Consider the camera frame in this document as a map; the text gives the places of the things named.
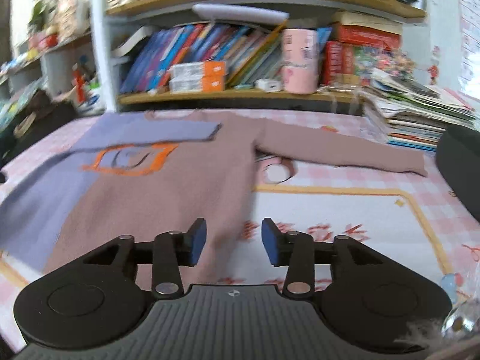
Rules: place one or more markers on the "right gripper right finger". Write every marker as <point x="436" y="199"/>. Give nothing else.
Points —
<point x="294" y="250"/>

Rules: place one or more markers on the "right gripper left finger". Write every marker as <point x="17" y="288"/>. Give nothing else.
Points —
<point x="172" y="250"/>

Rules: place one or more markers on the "purple and pink sweater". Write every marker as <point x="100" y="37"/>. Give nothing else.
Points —
<point x="139" y="175"/>

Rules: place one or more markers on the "pink checkered tablecloth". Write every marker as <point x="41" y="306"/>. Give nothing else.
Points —
<point x="417" y="221"/>

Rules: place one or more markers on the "lower orange white box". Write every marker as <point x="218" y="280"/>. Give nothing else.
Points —
<point x="205" y="84"/>

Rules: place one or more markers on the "orange white box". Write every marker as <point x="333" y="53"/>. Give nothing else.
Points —
<point x="199" y="69"/>
<point x="205" y="84"/>

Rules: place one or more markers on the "small white eraser box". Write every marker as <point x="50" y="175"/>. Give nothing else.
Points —
<point x="268" y="85"/>

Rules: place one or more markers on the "black box on table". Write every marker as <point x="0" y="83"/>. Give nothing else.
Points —
<point x="49" y="121"/>

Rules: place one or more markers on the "stack of magazines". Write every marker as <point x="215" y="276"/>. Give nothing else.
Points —
<point x="409" y="114"/>

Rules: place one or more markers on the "upper orange white box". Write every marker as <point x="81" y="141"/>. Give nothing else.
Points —
<point x="199" y="69"/>

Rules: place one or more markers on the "pink cartoon tumbler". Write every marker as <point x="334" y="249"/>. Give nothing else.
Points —
<point x="300" y="61"/>

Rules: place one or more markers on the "red hanging tassel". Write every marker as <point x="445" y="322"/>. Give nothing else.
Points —
<point x="79" y="84"/>

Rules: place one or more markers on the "red boxed book set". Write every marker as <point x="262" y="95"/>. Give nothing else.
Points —
<point x="353" y="51"/>

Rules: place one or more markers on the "row of leaning books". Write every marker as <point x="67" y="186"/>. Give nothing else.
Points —
<point x="250" y="53"/>

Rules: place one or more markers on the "wooden bookshelf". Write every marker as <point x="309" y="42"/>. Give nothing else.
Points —
<point x="47" y="37"/>

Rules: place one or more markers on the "iridescent wrapped package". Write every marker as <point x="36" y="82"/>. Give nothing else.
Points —
<point x="31" y="99"/>

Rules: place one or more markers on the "white flat tablet box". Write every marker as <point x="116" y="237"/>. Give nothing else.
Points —
<point x="212" y="11"/>

